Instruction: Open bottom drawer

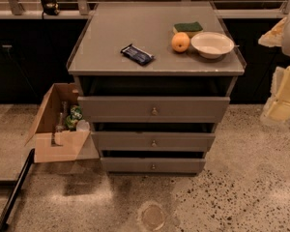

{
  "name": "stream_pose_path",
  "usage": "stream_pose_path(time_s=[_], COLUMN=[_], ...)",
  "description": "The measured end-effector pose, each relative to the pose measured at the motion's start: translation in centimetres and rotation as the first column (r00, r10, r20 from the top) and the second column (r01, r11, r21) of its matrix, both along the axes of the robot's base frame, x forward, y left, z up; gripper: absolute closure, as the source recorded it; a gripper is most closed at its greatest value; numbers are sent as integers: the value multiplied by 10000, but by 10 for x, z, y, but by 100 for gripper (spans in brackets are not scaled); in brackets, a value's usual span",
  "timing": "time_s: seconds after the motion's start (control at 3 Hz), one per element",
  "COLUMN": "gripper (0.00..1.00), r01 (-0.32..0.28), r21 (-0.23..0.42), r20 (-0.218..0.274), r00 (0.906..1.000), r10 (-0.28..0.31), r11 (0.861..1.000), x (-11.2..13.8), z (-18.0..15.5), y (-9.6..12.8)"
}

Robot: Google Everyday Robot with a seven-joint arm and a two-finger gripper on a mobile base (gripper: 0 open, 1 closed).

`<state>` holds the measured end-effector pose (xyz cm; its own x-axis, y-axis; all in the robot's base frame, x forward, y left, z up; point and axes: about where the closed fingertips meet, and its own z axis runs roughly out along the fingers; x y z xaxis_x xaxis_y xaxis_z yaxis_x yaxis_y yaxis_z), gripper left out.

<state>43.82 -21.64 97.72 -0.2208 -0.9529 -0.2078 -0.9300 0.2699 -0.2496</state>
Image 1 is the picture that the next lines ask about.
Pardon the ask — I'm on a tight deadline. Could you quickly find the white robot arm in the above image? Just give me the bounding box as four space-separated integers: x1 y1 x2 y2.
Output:
258 12 290 124

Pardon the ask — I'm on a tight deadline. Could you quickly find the white bowl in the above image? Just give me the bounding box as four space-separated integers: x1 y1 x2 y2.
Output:
190 32 235 59

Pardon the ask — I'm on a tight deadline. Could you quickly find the grey top drawer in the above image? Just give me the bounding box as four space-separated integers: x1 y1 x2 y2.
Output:
78 96 229 123

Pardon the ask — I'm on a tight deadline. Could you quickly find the black device on ledge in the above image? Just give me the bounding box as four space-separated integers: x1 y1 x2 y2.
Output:
42 3 60 17

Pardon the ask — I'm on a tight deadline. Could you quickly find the open cardboard box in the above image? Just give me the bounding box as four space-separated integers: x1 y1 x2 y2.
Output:
26 83 99 162

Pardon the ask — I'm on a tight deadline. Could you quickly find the grey middle drawer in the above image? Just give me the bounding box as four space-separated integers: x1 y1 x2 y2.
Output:
92 131 215 152

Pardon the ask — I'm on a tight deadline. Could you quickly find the dark blue snack packet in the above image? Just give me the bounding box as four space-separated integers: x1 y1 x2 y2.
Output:
121 43 154 66

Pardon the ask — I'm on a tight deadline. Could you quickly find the clear glass bottle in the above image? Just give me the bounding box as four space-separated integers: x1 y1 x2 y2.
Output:
55 101 68 132

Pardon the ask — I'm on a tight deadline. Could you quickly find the black floor bar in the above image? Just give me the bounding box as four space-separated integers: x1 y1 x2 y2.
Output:
0 149 35 232

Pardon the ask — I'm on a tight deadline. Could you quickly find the orange round fruit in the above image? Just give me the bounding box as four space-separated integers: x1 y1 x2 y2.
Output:
171 32 189 53

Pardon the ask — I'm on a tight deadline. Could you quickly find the grey drawer cabinet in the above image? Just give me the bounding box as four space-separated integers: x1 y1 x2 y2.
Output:
66 1 247 175

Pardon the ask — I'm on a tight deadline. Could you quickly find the grey bottom drawer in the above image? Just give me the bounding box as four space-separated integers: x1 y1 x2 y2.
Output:
101 158 206 174

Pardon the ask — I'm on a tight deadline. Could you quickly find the green crumpled packet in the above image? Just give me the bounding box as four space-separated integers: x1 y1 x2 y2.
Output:
65 105 83 131

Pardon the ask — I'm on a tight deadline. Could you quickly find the round floor drain cover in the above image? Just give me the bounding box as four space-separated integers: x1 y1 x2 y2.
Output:
141 204 165 231

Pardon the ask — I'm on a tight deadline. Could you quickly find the grey drawer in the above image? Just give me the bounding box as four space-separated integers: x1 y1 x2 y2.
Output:
92 131 215 152
101 158 206 174
78 96 229 123

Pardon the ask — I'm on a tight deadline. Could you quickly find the green yellow sponge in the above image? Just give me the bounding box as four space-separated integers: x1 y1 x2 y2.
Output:
173 21 203 38

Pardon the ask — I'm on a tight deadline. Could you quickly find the white plastic cup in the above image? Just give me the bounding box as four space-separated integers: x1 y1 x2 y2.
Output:
76 120 90 131

